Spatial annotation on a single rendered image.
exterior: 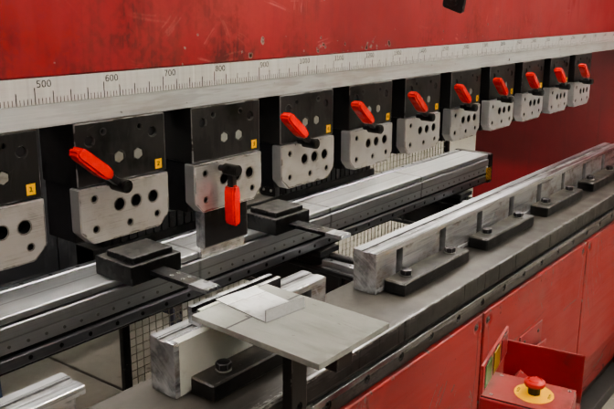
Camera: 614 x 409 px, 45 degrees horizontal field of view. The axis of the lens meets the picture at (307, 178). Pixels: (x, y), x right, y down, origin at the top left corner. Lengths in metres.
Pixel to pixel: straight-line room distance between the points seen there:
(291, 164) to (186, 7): 0.35
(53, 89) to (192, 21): 0.25
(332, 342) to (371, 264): 0.51
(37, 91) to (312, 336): 0.53
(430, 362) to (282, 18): 0.82
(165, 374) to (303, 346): 0.25
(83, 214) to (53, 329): 0.41
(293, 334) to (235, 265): 0.53
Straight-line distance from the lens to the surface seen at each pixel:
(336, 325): 1.18
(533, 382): 1.48
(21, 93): 0.95
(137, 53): 1.04
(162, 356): 1.23
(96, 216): 1.03
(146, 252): 1.42
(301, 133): 1.24
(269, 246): 1.73
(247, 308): 1.24
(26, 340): 1.37
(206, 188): 1.15
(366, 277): 1.63
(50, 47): 0.97
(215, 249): 1.25
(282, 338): 1.14
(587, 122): 3.17
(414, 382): 1.62
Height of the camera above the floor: 1.49
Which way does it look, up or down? 13 degrees down
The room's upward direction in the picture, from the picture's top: straight up
